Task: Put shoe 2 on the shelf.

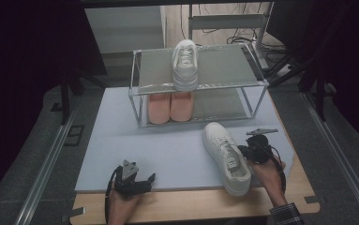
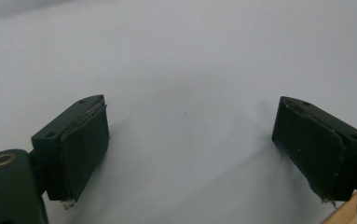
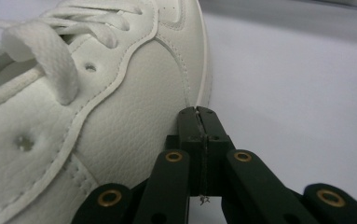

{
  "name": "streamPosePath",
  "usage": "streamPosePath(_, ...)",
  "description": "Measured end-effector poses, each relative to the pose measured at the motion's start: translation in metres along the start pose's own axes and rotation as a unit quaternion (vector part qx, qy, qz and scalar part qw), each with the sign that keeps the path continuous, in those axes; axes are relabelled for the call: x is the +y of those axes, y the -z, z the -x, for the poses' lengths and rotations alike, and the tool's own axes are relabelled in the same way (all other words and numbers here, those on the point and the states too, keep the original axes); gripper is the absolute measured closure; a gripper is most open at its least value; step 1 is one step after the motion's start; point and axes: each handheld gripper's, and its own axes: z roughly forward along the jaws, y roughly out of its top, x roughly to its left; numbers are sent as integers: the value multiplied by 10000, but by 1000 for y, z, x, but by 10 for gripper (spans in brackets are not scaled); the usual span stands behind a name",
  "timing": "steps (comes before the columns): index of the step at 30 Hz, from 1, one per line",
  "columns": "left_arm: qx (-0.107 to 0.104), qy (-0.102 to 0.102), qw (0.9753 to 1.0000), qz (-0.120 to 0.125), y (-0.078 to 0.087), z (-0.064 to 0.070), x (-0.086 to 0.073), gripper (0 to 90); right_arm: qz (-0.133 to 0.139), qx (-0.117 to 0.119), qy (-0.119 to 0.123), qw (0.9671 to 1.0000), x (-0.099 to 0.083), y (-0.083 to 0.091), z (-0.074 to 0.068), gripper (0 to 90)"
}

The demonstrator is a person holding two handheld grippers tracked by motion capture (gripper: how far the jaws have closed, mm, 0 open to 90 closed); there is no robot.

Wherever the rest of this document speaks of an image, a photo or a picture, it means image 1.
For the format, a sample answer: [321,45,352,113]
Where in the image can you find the pink slide slipper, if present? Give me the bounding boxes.
[170,91,196,123]
[147,92,172,125]

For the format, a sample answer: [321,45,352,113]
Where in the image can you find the white metal stand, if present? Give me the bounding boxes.
[187,2,275,70]

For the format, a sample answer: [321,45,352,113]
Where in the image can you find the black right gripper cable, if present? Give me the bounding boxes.
[270,146,287,195]

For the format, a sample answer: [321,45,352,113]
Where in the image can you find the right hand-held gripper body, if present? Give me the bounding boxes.
[246,127,279,165]

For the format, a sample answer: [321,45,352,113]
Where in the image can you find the person's right hand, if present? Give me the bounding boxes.
[249,154,288,195]

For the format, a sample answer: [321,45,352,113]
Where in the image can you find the black stand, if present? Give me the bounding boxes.
[58,69,108,126]
[262,52,329,123]

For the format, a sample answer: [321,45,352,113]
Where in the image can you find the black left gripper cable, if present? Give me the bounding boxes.
[104,167,116,224]

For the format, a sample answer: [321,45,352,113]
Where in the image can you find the aluminium rail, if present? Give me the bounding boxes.
[13,104,82,225]
[301,92,359,225]

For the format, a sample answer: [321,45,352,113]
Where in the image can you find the metal two-tier shoe rack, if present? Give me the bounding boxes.
[127,42,269,128]

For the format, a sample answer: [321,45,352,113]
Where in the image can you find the black floor cables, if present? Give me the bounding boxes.
[225,35,289,64]

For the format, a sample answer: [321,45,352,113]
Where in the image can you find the person's left hand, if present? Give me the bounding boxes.
[107,189,144,225]

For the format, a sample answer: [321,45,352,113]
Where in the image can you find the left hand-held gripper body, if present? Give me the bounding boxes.
[114,159,153,199]

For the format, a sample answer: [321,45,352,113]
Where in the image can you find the black floor frame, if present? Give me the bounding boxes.
[64,125,85,147]

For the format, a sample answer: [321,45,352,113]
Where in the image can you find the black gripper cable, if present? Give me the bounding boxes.
[104,167,116,224]
[270,146,287,195]

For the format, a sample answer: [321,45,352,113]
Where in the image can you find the grey cabinet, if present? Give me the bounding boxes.
[83,5,166,54]

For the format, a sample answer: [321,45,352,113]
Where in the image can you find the white sneaker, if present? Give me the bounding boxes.
[171,38,200,93]
[202,122,252,197]

